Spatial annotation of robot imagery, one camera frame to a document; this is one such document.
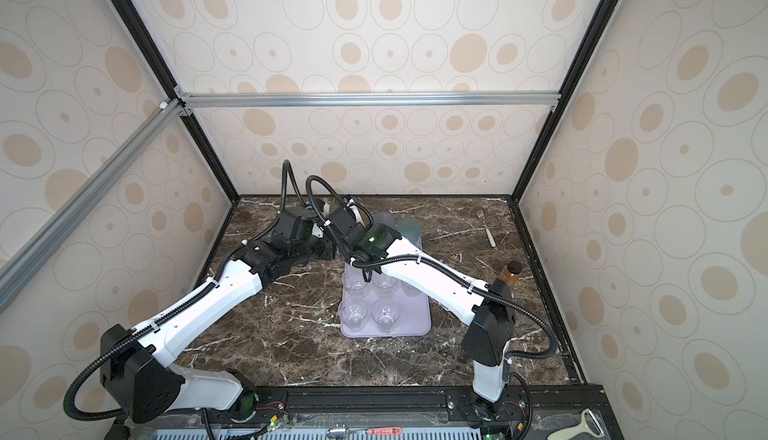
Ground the aluminium frame bar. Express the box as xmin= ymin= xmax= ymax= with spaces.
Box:
xmin=180 ymin=90 xmax=561 ymax=108
xmin=1 ymin=98 xmax=181 ymax=310

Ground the teal dimpled plastic cup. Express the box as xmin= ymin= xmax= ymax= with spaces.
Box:
xmin=397 ymin=217 xmax=422 ymax=248

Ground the red handled screwdriver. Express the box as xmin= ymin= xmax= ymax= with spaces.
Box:
xmin=348 ymin=426 xmax=403 ymax=436

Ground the white peeler tool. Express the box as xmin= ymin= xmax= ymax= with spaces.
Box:
xmin=547 ymin=408 xmax=607 ymax=440

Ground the white handled knife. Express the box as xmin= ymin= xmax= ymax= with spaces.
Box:
xmin=476 ymin=209 xmax=497 ymax=248

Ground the brown bottle black cap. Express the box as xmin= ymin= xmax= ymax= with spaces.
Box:
xmin=498 ymin=260 xmax=524 ymax=288

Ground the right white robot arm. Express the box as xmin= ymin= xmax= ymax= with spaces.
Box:
xmin=305 ymin=175 xmax=559 ymax=422

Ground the clear cup front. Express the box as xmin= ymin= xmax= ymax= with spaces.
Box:
xmin=400 ymin=280 xmax=422 ymax=297

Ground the blue grey plastic cup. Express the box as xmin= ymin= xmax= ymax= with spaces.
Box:
xmin=373 ymin=211 xmax=397 ymax=229

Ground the aluminium frame bar left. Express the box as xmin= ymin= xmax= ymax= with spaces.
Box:
xmin=1 ymin=98 xmax=181 ymax=310

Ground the lavender plastic tray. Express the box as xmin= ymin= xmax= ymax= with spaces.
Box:
xmin=341 ymin=271 xmax=431 ymax=339

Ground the aluminium frame bar back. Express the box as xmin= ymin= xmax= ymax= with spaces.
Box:
xmin=180 ymin=90 xmax=561 ymax=108

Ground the frosted plastic cup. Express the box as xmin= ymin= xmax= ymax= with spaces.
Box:
xmin=371 ymin=298 xmax=401 ymax=333

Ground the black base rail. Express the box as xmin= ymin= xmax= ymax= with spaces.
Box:
xmin=105 ymin=382 xmax=623 ymax=439

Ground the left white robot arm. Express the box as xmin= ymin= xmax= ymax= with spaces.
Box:
xmin=63 ymin=193 xmax=335 ymax=423

